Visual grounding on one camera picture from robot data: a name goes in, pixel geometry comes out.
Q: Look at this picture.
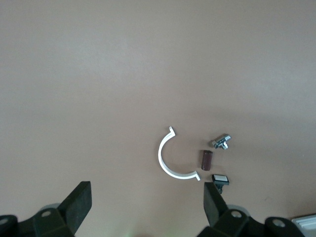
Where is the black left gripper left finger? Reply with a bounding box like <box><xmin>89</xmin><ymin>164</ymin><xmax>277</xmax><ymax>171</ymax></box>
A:
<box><xmin>0</xmin><ymin>181</ymin><xmax>92</xmax><ymax>237</ymax></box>

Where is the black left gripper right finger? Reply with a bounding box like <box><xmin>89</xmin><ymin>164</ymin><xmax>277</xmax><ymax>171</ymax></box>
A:
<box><xmin>197</xmin><ymin>183</ymin><xmax>307</xmax><ymax>237</ymax></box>

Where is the white drawer cabinet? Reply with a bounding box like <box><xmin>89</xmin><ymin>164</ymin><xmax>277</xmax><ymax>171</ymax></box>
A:
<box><xmin>291</xmin><ymin>214</ymin><xmax>316</xmax><ymax>232</ymax></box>

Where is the black pushbutton with white cap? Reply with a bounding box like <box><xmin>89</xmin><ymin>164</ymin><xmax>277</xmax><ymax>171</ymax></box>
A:
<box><xmin>211</xmin><ymin>174</ymin><xmax>230</xmax><ymax>196</ymax></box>

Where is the dark brown terminal block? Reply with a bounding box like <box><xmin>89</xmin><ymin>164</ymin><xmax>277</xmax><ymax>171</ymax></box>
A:
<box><xmin>200</xmin><ymin>149</ymin><xmax>213</xmax><ymax>171</ymax></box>

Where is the chrome tee fitting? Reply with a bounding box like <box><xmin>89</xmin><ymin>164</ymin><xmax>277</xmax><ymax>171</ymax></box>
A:
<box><xmin>211</xmin><ymin>133</ymin><xmax>233</xmax><ymax>151</ymax></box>

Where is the white half-ring clamp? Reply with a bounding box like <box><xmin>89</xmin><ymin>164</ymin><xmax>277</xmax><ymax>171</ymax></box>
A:
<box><xmin>158</xmin><ymin>126</ymin><xmax>200</xmax><ymax>182</ymax></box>

